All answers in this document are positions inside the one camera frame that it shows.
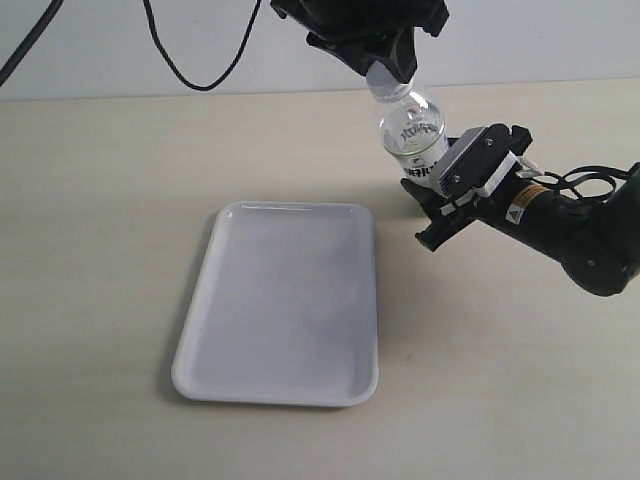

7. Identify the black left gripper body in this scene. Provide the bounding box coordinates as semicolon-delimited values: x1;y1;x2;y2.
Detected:
270;0;449;49

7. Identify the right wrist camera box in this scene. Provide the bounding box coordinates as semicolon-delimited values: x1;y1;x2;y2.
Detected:
428;123;511;198

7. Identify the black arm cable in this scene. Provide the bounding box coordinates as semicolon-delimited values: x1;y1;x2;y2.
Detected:
0;0;264;92
524;159;629;201

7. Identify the white bottle cap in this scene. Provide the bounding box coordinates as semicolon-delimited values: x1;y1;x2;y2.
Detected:
365;61;405;98

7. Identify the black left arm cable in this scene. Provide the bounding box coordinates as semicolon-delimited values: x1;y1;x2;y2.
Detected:
0;0;264;92

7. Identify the clear plastic drink bottle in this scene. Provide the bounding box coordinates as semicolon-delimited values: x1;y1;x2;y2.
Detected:
374;86;449;189

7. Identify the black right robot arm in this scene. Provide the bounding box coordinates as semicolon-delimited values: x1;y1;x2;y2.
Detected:
401;124;639;297

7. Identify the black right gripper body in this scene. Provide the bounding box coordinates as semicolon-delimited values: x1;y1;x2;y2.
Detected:
415;179;520;252

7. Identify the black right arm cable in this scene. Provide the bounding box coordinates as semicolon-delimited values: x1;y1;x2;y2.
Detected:
524;159;629;201

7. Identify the white rectangular tray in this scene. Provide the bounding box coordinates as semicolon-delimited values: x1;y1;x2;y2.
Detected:
171;201;379;408

